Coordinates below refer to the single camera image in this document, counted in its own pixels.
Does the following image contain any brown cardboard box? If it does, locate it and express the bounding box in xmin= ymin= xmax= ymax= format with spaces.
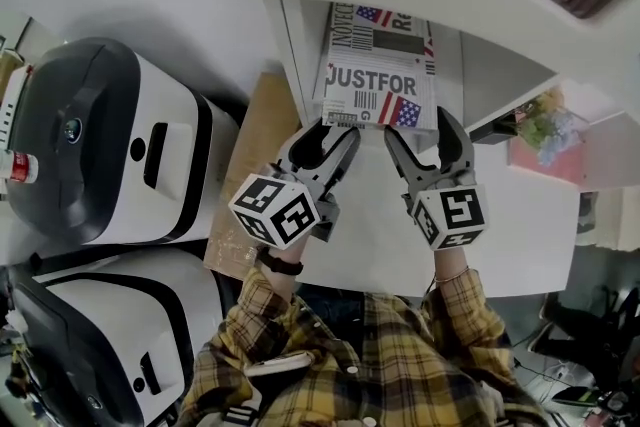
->
xmin=203 ymin=72 xmax=301 ymax=279

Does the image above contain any yellow plaid shirt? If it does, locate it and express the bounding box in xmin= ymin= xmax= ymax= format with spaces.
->
xmin=177 ymin=264 xmax=551 ymax=427

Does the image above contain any pink board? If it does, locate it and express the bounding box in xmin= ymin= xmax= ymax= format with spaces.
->
xmin=507 ymin=134 xmax=587 ymax=185

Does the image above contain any thin bracelet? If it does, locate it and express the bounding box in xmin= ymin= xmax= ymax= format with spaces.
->
xmin=432 ymin=264 xmax=472 ymax=287

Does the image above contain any white shelf cabinet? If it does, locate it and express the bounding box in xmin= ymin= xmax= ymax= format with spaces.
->
xmin=227 ymin=0 xmax=640 ymax=301

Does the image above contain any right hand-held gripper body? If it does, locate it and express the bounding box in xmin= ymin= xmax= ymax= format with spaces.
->
xmin=399 ymin=167 xmax=489 ymax=252

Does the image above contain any black wristband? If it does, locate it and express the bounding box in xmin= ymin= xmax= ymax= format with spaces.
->
xmin=258 ymin=247 xmax=305 ymax=277

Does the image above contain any potted purple flower plant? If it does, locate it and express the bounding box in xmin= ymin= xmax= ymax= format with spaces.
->
xmin=469 ymin=87 xmax=584 ymax=169

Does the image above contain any black chair base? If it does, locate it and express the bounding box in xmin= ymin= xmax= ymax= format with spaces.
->
xmin=532 ymin=284 xmax=640 ymax=369

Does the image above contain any person's right forearm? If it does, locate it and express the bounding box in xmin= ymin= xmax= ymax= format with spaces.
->
xmin=427 ymin=244 xmax=511 ymax=366

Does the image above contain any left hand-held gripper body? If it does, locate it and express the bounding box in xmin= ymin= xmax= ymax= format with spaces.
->
xmin=228 ymin=160 xmax=342 ymax=250

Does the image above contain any white flat device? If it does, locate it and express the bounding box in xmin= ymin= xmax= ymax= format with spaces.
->
xmin=243 ymin=348 xmax=312 ymax=377

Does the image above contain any person's left forearm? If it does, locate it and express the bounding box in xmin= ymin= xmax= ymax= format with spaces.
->
xmin=224 ymin=234 xmax=307 ymax=356

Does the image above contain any white black machine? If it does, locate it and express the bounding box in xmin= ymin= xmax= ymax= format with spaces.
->
xmin=7 ymin=37 xmax=242 ymax=247
xmin=9 ymin=247 xmax=227 ymax=427

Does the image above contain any white bottle red label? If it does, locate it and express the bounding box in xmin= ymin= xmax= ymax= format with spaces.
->
xmin=0 ymin=149 xmax=40 ymax=184

